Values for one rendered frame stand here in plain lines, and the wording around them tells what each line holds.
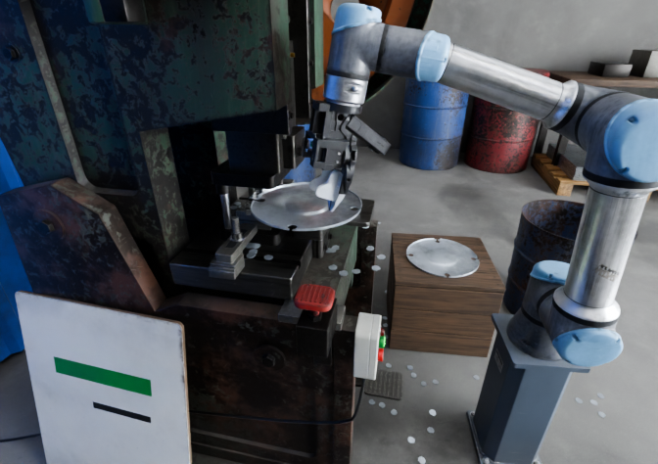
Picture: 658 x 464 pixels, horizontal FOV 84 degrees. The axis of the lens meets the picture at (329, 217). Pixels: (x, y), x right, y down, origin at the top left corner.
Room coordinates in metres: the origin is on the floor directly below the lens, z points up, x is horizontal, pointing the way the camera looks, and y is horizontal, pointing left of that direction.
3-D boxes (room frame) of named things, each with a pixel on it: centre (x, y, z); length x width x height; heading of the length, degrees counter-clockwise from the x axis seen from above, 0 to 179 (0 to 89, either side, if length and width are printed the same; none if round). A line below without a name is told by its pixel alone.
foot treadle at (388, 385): (0.88, 0.05, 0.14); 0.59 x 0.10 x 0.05; 78
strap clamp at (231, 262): (0.74, 0.22, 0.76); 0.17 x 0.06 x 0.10; 168
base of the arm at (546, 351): (0.74, -0.56, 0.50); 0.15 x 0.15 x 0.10
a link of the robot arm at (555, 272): (0.73, -0.56, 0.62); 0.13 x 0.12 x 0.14; 171
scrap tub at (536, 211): (1.38, -1.04, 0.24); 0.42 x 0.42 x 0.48
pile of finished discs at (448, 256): (1.29, -0.47, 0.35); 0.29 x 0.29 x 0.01
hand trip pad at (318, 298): (0.54, 0.03, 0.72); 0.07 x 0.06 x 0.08; 78
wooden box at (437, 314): (1.29, -0.47, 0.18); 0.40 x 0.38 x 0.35; 83
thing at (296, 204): (0.88, 0.06, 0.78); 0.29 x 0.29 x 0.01
